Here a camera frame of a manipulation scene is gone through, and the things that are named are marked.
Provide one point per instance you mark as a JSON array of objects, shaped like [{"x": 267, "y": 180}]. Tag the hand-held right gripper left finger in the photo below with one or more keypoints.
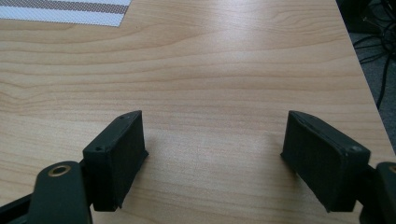
[{"x": 113, "y": 161}]

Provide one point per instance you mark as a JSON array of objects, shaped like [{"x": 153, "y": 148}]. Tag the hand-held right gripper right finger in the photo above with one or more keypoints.
[{"x": 327, "y": 161}]

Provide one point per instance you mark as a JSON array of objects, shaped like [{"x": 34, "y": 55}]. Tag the white striped woven placemat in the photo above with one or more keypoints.
[{"x": 63, "y": 11}]

